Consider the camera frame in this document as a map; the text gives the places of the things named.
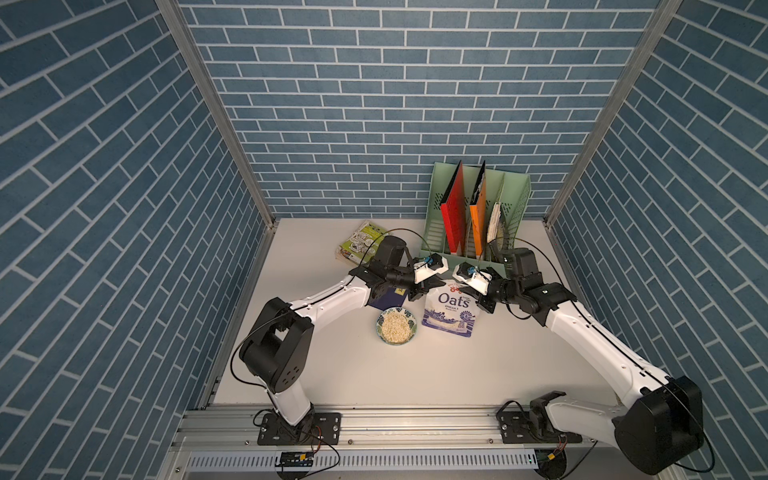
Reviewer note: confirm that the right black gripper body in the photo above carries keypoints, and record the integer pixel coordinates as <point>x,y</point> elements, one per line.
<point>501,290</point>

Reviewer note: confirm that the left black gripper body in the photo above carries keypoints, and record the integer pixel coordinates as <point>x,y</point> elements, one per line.
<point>399,276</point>

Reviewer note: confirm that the white purple oats bag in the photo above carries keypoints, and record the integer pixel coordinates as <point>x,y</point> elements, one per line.
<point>450,310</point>

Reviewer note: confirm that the green leaf pattern bowl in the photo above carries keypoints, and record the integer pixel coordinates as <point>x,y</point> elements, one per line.
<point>396,326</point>

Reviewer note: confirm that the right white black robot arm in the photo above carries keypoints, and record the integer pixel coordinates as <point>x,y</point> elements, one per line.
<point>657,420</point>

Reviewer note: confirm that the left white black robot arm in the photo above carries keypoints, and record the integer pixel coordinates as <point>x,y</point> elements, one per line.
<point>277,346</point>

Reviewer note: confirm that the dark blue book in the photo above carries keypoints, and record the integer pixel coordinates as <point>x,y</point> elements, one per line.
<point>393,297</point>

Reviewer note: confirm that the green comic book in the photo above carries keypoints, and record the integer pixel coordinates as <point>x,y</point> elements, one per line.
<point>362,245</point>

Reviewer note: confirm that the orange folder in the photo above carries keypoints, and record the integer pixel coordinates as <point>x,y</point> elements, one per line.
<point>477,207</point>

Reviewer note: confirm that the red folder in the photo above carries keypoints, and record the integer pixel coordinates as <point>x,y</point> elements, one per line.
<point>453,212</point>

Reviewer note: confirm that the mint green file organizer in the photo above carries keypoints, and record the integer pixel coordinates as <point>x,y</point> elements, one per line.
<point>512,190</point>

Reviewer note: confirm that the small black electronics board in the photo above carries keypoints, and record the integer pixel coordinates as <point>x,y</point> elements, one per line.
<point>296,460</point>

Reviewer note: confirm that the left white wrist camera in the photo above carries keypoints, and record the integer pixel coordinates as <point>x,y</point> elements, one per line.
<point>432,265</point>

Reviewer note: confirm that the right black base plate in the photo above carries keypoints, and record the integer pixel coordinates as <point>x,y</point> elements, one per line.
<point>515,428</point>

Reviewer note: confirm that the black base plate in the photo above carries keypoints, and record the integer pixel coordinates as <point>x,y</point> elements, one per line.
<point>515,428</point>
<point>314,428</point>

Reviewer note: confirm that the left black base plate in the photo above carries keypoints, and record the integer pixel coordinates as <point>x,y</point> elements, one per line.
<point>314,428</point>

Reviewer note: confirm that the white perforated cable duct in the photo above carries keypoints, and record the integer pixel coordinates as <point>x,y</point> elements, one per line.
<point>369,460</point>

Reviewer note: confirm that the aluminium mounting rail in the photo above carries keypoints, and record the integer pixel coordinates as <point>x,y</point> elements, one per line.
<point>231,428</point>

